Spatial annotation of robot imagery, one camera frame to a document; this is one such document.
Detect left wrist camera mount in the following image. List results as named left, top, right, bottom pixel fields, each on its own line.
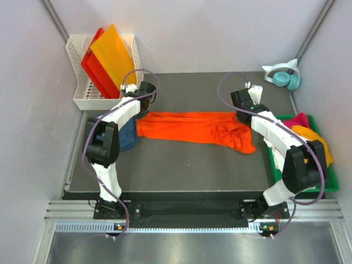
left=120, top=84, right=138, bottom=97

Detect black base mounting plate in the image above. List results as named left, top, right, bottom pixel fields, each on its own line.
left=93, top=191, right=290, bottom=228

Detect pink t shirt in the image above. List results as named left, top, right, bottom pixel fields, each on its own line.
left=282, top=113, right=310, bottom=129

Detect orange plastic folder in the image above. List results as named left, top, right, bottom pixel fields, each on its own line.
left=90, top=24, right=135, bottom=90

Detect yellow t shirt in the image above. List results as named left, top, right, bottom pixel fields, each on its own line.
left=290, top=125, right=333, bottom=168

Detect slotted cable duct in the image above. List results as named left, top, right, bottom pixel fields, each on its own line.
left=55, top=222, right=274, bottom=234

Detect green plastic tray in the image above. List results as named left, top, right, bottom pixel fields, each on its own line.
left=267, top=114, right=339, bottom=193

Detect red plastic folder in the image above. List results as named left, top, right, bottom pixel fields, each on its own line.
left=81, top=27, right=120, bottom=99

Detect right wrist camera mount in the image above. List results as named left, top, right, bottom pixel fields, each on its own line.
left=245, top=81, right=263, bottom=105

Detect blue t shirt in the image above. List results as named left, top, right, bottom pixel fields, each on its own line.
left=94, top=118, right=138, bottom=151

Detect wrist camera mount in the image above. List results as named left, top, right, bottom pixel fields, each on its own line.
left=120, top=84, right=138, bottom=97
left=245, top=81, right=263, bottom=105

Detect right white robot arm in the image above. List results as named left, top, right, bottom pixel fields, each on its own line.
left=230, top=86, right=326, bottom=218

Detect white perforated file basket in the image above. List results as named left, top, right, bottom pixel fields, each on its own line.
left=66, top=34, right=142, bottom=111

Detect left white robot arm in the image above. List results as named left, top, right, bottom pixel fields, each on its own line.
left=82, top=81, right=156, bottom=219

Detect cat ear headphones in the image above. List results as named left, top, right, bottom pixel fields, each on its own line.
left=261, top=58, right=301, bottom=91

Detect orange t shirt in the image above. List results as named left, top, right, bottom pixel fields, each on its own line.
left=136, top=112, right=256, bottom=154

